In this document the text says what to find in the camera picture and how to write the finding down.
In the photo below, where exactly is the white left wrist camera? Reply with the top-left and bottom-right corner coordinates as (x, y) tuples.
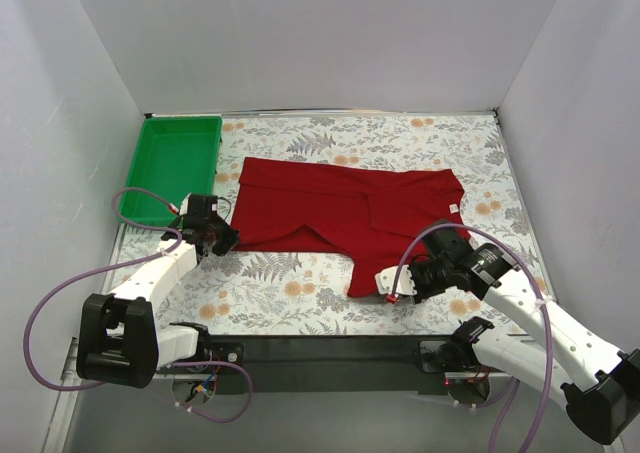
(169, 193), (218, 219)

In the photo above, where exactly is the aluminium frame rail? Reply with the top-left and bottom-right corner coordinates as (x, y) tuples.
(42, 333), (626, 453)

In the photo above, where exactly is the green plastic tray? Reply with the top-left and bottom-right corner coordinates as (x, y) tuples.
(126, 116), (222, 205)

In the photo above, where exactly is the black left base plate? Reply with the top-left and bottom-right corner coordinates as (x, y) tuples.
(203, 341), (245, 366)

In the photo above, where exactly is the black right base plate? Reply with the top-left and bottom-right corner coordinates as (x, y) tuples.
(417, 341), (465, 373)

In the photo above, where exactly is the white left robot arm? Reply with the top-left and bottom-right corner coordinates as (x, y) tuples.
(76, 193), (240, 388)

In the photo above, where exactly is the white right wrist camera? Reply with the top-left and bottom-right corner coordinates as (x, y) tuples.
(374, 265), (418, 304)

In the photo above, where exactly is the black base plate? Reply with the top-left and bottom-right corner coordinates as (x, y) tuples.
(203, 341), (245, 366)
(417, 341), (465, 373)

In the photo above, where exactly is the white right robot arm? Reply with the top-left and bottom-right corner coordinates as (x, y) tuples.
(388, 220), (639, 449)

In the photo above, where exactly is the red t shirt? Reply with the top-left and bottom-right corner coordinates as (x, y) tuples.
(232, 158), (464, 298)

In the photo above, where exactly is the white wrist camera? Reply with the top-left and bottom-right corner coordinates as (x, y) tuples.
(169, 193), (218, 219)
(374, 265), (418, 304)

